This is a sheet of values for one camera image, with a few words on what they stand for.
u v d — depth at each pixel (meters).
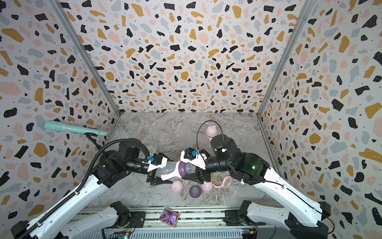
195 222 0.74
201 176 0.47
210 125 1.16
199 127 1.13
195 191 0.81
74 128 0.70
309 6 0.71
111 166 0.50
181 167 0.53
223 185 0.82
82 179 0.87
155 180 0.54
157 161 0.50
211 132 0.90
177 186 0.80
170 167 0.54
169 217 0.73
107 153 0.97
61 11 0.70
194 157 0.45
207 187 0.81
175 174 0.53
